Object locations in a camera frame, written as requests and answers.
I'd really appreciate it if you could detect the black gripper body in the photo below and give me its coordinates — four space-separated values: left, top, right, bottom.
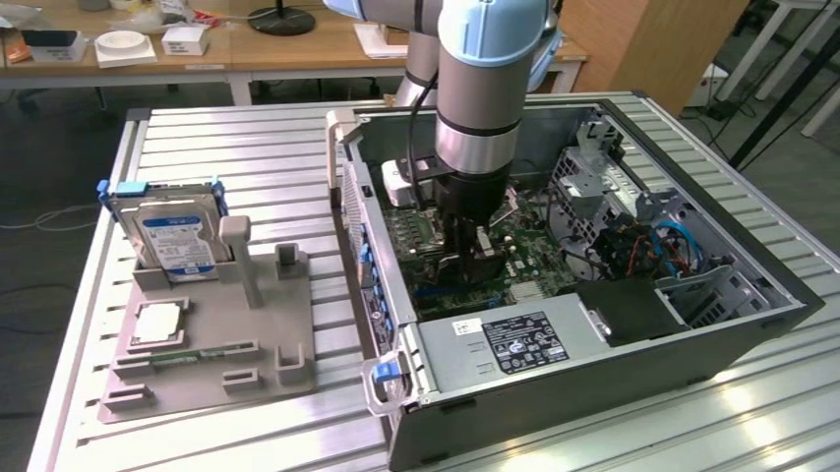
432 169 514 232

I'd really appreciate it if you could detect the black graphics card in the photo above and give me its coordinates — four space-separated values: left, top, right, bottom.
422 245 510 289

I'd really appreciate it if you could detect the CPU socket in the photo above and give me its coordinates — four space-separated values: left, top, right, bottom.
423 208 448 245

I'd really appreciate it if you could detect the metal socket cover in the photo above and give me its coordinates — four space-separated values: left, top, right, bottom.
500 182 520 222

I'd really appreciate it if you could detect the silver chipset heatsink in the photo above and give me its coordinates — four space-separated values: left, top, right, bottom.
504 280 550 302

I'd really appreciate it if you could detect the green motherboard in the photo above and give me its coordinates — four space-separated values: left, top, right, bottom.
372 161 578 321

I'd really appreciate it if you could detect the tall silver disk bay cage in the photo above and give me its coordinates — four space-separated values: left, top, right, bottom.
548 117 657 247

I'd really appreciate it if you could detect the silver power supply unit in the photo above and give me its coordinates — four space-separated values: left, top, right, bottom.
410 294 615 394

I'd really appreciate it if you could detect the black plastic shroud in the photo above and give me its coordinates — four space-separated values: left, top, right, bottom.
574 275 691 349

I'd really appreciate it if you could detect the black open PC case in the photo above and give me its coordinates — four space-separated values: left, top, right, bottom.
325 95 826 472

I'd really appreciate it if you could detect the white paper stack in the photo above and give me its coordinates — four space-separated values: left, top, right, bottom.
352 22 412 60

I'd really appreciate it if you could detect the low silver disk bay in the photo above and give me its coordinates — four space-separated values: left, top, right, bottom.
651 260 789 330

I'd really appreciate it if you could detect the wooden desk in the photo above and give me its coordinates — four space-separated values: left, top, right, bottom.
0 0 590 107

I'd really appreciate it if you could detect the wooden cabinet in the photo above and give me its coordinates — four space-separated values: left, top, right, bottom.
560 0 753 119

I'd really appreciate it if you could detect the hard disk blue label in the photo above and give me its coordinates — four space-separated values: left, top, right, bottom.
114 189 221 284

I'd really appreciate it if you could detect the grey plastic parts rack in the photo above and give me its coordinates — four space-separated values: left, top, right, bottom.
96 213 323 427

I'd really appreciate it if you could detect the white box red button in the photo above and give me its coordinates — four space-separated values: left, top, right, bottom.
699 63 730 104

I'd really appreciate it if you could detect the black round lamp base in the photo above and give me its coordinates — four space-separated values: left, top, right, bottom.
247 0 317 36

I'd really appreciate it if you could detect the green RAM stick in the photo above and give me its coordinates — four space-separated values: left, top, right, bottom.
150 343 255 370

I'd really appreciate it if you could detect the silver CPU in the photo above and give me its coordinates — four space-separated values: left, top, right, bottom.
133 303 189 345

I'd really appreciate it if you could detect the blue disk caddy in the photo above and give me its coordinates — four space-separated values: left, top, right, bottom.
96 179 229 257

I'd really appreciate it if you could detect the black slanted pole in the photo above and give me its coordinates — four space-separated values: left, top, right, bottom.
726 29 840 168

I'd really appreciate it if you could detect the small white cardboard box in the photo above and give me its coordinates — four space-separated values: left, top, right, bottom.
160 25 212 56

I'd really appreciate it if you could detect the white round dish on base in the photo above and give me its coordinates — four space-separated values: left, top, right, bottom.
93 31 159 69

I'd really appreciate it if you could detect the white box dark lid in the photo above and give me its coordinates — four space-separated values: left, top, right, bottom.
18 29 88 64

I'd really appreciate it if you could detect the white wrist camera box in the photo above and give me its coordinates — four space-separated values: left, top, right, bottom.
380 156 439 207

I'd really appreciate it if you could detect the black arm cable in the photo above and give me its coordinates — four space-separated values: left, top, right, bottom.
404 68 442 207

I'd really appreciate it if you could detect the black wire bundle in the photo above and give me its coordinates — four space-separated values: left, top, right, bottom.
560 215 649 284

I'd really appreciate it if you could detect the blue wire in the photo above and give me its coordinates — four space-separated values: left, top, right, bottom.
649 220 707 276

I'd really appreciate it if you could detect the white table frame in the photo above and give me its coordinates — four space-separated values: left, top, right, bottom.
711 0 840 139

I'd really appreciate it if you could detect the white floor cable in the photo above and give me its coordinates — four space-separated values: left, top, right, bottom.
0 204 106 232

